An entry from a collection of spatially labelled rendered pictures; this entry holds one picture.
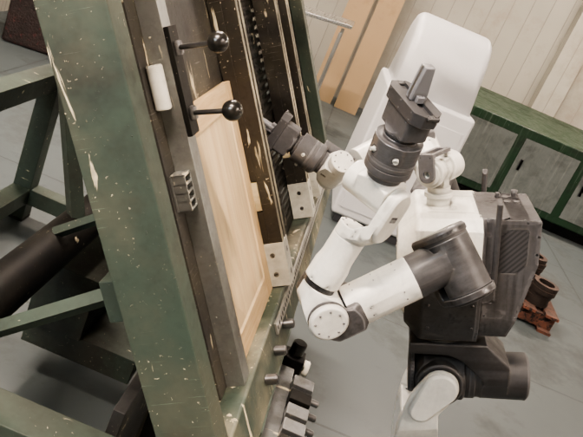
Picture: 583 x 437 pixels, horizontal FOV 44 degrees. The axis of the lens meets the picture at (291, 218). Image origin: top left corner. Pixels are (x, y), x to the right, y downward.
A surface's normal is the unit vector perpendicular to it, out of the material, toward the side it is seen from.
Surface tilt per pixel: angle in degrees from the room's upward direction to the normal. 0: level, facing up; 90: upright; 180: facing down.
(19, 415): 0
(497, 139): 90
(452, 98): 72
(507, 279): 90
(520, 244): 90
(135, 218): 90
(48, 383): 0
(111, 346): 0
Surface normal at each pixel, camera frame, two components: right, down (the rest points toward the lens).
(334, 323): 0.18, 0.44
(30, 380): 0.37, -0.86
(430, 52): 0.05, 0.07
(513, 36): -0.12, 0.33
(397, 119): -0.91, 0.03
